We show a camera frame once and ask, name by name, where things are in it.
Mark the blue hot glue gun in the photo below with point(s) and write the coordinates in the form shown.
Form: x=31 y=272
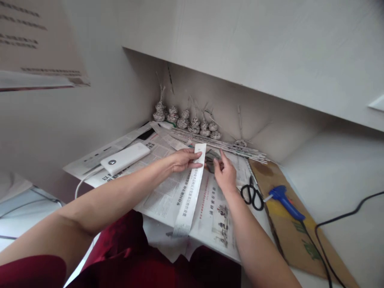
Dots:
x=286 y=202

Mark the long newspaper strip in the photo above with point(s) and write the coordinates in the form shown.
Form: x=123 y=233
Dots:
x=187 y=207

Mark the white wall cabinet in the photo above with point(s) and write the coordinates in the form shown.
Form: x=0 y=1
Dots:
x=270 y=45

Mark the person's left index finger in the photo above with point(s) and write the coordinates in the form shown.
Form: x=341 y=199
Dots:
x=195 y=154

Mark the newspaper sheet under power bank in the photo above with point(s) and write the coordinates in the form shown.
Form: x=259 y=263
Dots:
x=96 y=157

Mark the person's left thumb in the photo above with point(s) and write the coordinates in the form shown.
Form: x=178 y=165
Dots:
x=196 y=165

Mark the row of woven paper gourds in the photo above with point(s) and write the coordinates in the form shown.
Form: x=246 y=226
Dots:
x=183 y=121

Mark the person's right hand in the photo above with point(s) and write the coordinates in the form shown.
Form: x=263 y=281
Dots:
x=227 y=177

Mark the black scissors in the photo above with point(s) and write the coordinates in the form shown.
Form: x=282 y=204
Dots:
x=255 y=195

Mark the person's right thumb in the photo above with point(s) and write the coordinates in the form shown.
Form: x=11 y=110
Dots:
x=216 y=167

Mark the pile of rolled paper sticks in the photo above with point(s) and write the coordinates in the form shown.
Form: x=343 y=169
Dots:
x=216 y=144

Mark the person's right index finger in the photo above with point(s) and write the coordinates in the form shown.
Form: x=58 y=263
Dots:
x=225 y=157

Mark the black flat object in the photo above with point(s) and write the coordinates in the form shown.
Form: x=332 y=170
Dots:
x=145 y=135

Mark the small woven paper base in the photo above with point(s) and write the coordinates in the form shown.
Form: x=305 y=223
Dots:
x=241 y=143

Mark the large spread newspaper sheet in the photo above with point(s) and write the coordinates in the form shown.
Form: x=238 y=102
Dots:
x=168 y=195

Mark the person's body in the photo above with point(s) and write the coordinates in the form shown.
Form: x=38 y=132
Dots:
x=120 y=264

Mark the white power bank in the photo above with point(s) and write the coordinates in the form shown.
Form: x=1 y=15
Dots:
x=126 y=158

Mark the white printed wall poster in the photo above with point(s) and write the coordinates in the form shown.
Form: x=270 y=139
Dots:
x=33 y=45

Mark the brown cardboard sheet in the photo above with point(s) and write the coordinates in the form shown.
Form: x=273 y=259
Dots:
x=288 y=237

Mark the person's left hand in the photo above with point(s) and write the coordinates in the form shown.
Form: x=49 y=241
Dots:
x=183 y=162

